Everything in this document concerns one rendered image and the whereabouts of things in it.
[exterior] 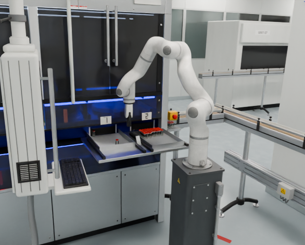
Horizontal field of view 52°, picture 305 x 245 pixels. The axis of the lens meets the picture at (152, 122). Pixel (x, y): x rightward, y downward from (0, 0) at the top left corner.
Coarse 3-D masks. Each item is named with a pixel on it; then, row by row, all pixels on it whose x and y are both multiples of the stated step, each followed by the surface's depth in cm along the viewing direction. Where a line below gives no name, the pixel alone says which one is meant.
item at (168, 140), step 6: (168, 132) 245; (156, 138) 238; (162, 138) 239; (168, 138) 239; (174, 138) 236; (150, 144) 216; (156, 144) 225; (162, 144) 217; (168, 144) 219; (174, 144) 221; (180, 144) 223
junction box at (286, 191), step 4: (280, 184) 243; (284, 184) 243; (280, 188) 243; (284, 188) 240; (288, 188) 237; (292, 188) 237; (280, 192) 244; (284, 192) 240; (288, 192) 236; (292, 192) 237; (284, 196) 240; (288, 196) 237; (292, 196) 238
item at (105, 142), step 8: (88, 136) 233; (96, 136) 239; (104, 136) 240; (112, 136) 240; (120, 136) 241; (96, 144) 215; (104, 144) 222; (112, 144) 223; (120, 144) 215; (128, 144) 217
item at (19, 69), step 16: (16, 48) 155; (32, 48) 158; (0, 64) 146; (16, 64) 146; (32, 64) 149; (0, 80) 148; (16, 80) 148; (32, 80) 151; (16, 96) 150; (32, 96) 153; (16, 112) 152; (32, 112) 155; (16, 128) 154; (32, 128) 157; (16, 144) 156; (32, 144) 159; (16, 160) 159; (32, 160) 161; (16, 176) 161; (32, 176) 163; (16, 192) 164; (32, 192) 166
